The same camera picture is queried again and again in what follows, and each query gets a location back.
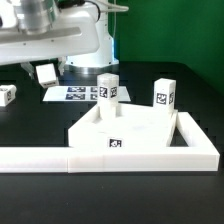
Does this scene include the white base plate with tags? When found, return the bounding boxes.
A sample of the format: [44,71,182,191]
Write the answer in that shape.
[43,86,130,102]

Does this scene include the white L-shaped obstacle wall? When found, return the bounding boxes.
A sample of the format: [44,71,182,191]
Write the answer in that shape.
[0,112,220,173]

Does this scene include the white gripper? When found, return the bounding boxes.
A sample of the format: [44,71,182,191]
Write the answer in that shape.
[0,9,99,79]

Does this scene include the white square tabletop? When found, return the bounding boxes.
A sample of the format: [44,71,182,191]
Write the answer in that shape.
[68,103,177,149]

